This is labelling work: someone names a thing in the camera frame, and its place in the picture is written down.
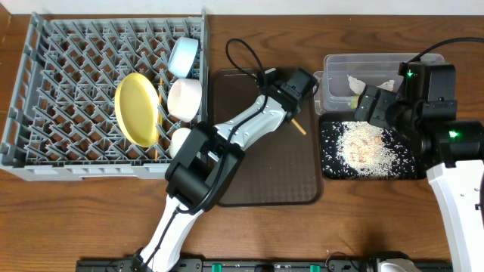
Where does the spilled rice pile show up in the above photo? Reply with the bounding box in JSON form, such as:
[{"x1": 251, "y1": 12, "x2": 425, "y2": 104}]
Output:
[{"x1": 323, "y1": 119, "x2": 416, "y2": 178}]

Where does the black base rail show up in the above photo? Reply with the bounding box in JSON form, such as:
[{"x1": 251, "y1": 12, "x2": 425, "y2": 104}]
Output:
[{"x1": 75, "y1": 257, "x2": 455, "y2": 272}]

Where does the pink white bowl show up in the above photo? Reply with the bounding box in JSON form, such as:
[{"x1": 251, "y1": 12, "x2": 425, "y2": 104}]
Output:
[{"x1": 167, "y1": 79, "x2": 202, "y2": 122}]

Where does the small pale green cup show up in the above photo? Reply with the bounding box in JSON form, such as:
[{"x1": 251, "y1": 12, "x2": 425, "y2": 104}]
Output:
[{"x1": 169, "y1": 128, "x2": 191, "y2": 158}]

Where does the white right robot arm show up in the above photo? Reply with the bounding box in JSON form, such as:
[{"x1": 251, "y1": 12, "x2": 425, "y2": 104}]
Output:
[{"x1": 355, "y1": 60, "x2": 483, "y2": 271}]

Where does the crumpled white tissue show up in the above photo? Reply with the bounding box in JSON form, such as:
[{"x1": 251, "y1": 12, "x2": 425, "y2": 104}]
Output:
[{"x1": 347, "y1": 76, "x2": 395, "y2": 94}]

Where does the clear plastic waste bin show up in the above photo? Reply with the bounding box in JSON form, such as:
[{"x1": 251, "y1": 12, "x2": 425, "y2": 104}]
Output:
[{"x1": 312, "y1": 52, "x2": 446, "y2": 116}]

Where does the yellow round plate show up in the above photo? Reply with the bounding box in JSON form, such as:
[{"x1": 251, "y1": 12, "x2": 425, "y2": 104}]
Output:
[{"x1": 114, "y1": 73, "x2": 159, "y2": 147}]

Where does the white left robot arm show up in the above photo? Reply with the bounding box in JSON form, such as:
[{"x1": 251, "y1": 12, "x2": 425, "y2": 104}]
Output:
[{"x1": 130, "y1": 68, "x2": 319, "y2": 271}]

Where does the light blue bowl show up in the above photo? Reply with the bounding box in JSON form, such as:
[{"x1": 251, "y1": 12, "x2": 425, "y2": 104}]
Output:
[{"x1": 168, "y1": 37, "x2": 199, "y2": 78}]

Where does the wooden chopstick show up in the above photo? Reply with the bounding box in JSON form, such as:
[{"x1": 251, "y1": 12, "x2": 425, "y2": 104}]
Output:
[
  {"x1": 291, "y1": 119, "x2": 307, "y2": 135},
  {"x1": 154, "y1": 78, "x2": 163, "y2": 162}
]

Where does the dark brown serving tray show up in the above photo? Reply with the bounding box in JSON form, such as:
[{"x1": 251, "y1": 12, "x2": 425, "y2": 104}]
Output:
[{"x1": 209, "y1": 69, "x2": 322, "y2": 207}]

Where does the grey plastic dishwasher rack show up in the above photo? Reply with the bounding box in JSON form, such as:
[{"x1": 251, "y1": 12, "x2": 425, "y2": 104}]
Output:
[{"x1": 1, "y1": 14, "x2": 209, "y2": 181}]

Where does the black waste tray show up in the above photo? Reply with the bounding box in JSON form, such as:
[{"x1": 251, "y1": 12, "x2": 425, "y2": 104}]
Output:
[{"x1": 318, "y1": 111, "x2": 427, "y2": 181}]

